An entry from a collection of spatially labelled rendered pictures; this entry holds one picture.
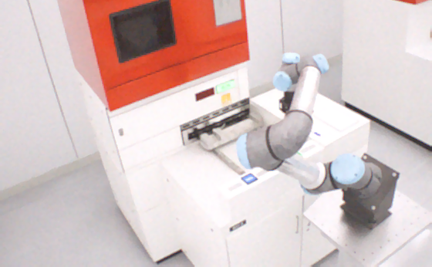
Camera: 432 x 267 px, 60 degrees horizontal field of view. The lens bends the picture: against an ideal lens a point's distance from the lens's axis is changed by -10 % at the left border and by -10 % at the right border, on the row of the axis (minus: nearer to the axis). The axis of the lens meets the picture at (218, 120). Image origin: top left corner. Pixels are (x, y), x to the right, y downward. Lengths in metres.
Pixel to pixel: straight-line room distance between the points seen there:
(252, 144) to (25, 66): 2.43
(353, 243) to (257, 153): 0.66
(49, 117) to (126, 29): 1.87
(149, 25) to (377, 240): 1.36
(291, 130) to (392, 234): 0.77
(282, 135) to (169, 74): 0.91
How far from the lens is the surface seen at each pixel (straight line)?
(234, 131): 2.25
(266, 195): 1.85
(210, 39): 2.05
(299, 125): 1.24
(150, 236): 2.53
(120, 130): 2.05
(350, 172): 1.54
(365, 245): 1.73
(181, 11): 1.93
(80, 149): 3.77
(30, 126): 3.57
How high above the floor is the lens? 2.11
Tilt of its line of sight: 31 degrees down
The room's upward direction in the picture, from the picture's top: 7 degrees counter-clockwise
